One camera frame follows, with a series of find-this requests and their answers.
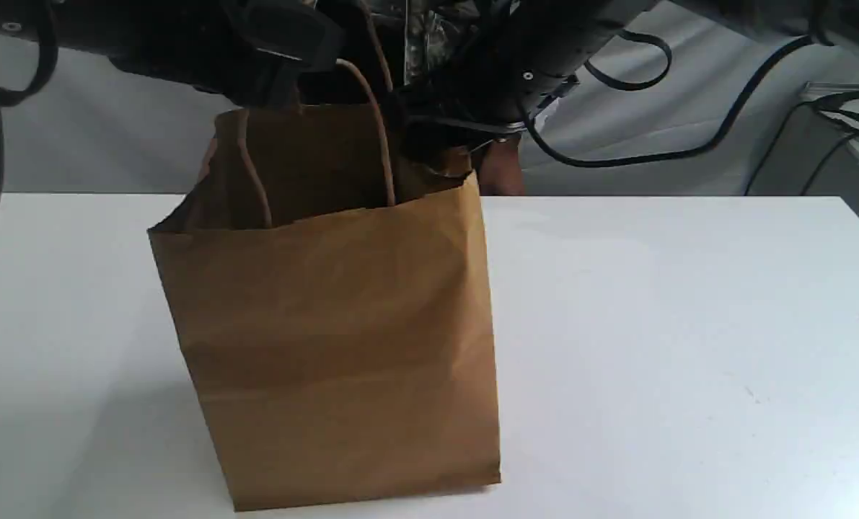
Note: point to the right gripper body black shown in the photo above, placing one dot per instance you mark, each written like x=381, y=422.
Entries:
x=523, y=57

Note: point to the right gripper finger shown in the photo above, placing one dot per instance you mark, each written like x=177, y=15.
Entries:
x=437, y=149

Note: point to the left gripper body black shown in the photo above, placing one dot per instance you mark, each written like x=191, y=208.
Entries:
x=250, y=52

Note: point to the brown paper bag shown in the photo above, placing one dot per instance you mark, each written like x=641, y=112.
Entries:
x=332, y=303

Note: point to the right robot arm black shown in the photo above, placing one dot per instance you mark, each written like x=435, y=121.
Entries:
x=801, y=23

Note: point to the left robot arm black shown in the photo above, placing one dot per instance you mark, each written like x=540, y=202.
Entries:
x=102, y=28

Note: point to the person's left hand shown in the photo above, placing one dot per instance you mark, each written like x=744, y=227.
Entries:
x=500, y=172

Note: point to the person's torso camouflage vest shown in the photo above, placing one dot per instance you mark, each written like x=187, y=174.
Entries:
x=419, y=36

